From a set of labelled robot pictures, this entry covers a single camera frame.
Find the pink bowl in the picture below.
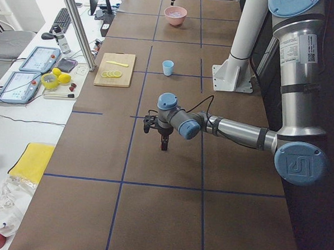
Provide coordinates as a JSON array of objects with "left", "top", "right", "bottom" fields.
[{"left": 164, "top": 6, "right": 187, "bottom": 26}]

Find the bamboo cutting board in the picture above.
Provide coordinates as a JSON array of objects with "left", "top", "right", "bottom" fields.
[{"left": 93, "top": 53, "right": 136, "bottom": 88}]

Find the yellow tape roll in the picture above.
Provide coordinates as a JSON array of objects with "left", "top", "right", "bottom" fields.
[{"left": 40, "top": 73, "right": 59, "bottom": 90}]

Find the teach pendant tablet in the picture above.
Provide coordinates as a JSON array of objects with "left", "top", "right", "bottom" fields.
[
  {"left": 0, "top": 71, "right": 42, "bottom": 105},
  {"left": 19, "top": 46, "right": 61, "bottom": 74}
]

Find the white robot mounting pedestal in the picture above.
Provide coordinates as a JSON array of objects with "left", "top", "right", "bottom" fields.
[{"left": 212, "top": 0, "right": 272, "bottom": 93}]

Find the clear plastic bag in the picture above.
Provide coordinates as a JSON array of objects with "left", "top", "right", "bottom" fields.
[{"left": 0, "top": 176, "right": 37, "bottom": 237}]

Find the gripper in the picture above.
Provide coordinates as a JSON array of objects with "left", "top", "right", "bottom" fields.
[{"left": 157, "top": 127, "right": 173, "bottom": 150}]

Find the light blue plastic cup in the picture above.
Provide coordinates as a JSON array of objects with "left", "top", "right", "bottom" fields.
[{"left": 162, "top": 60, "right": 174, "bottom": 77}]

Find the grey purple pouch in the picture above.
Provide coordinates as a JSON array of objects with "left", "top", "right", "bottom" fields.
[{"left": 57, "top": 58, "right": 78, "bottom": 73}]

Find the aluminium frame post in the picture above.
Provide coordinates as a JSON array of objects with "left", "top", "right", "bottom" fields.
[{"left": 64, "top": 0, "right": 96, "bottom": 71}]

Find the white tray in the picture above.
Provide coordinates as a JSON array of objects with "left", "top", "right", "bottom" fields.
[{"left": 43, "top": 82, "right": 81, "bottom": 100}]

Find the black monitor stand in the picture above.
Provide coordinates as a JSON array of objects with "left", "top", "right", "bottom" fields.
[{"left": 86, "top": 0, "right": 116, "bottom": 21}]

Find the grey office chair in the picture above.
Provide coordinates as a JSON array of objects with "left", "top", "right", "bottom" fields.
[{"left": 0, "top": 24, "right": 36, "bottom": 62}]

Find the yellow cloth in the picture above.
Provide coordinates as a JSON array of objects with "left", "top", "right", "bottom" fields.
[{"left": 8, "top": 143, "right": 55, "bottom": 185}]

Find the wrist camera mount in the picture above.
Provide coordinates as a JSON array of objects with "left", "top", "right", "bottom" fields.
[{"left": 143, "top": 110, "right": 158, "bottom": 134}]

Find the black keyboard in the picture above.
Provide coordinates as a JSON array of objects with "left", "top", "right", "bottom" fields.
[{"left": 49, "top": 8, "right": 71, "bottom": 34}]

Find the near teach pendant tablet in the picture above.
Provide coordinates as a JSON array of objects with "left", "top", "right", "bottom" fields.
[{"left": 0, "top": 71, "right": 42, "bottom": 105}]

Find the white bear coaster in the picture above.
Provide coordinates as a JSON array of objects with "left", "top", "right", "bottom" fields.
[{"left": 72, "top": 63, "right": 89, "bottom": 76}]

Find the yellow plastic knife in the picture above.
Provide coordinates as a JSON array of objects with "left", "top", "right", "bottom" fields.
[{"left": 106, "top": 60, "right": 129, "bottom": 68}]

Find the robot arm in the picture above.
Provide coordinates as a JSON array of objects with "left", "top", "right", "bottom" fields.
[{"left": 144, "top": 0, "right": 328, "bottom": 186}]

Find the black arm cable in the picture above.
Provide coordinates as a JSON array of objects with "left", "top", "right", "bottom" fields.
[{"left": 187, "top": 93, "right": 215, "bottom": 117}]

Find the whole yellow lemon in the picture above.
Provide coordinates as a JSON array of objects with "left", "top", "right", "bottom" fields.
[
  {"left": 52, "top": 68, "right": 62, "bottom": 76},
  {"left": 58, "top": 74, "right": 72, "bottom": 84}
]

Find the black computer mouse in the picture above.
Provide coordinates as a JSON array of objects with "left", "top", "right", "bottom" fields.
[{"left": 41, "top": 32, "right": 54, "bottom": 40}]

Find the far teach pendant tablet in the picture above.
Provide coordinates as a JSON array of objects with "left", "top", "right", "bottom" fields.
[{"left": 19, "top": 46, "right": 61, "bottom": 74}]

